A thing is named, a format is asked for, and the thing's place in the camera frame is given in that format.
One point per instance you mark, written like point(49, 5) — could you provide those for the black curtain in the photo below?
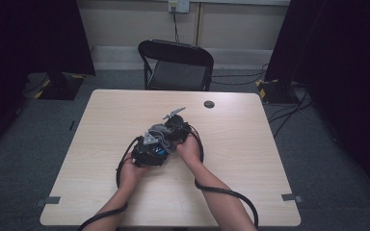
point(343, 64)
point(22, 48)

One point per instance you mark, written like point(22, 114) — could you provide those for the grey terry towel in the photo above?
point(162, 133)

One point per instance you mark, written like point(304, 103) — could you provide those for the person's left hand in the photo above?
point(130, 174)

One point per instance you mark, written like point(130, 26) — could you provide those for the black stand base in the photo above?
point(276, 91)
point(61, 88)

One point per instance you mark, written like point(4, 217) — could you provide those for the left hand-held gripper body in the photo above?
point(147, 157)

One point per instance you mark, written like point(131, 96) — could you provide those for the grey tape strip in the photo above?
point(48, 200)
point(290, 197)

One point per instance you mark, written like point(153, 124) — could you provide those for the person's right hand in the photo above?
point(191, 150)

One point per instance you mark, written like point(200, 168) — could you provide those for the white wall socket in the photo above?
point(179, 5)

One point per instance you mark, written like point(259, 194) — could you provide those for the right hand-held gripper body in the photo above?
point(179, 128)

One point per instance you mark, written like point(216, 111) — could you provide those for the black folding chair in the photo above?
point(176, 75)

